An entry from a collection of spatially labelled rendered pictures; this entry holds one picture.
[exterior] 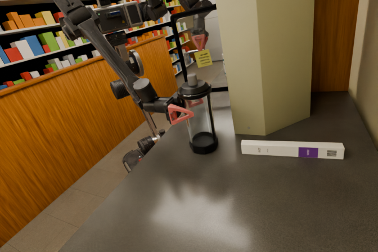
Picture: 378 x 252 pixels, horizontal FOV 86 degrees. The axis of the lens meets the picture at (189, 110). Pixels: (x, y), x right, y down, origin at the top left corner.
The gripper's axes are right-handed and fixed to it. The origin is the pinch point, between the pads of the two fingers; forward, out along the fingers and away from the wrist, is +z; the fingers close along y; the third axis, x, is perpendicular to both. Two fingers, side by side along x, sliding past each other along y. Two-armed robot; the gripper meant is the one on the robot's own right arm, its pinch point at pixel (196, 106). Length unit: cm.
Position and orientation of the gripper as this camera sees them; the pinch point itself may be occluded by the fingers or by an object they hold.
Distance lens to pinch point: 66.4
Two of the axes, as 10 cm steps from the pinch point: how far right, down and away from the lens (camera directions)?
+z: 9.0, 0.6, -4.3
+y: 4.0, -4.9, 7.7
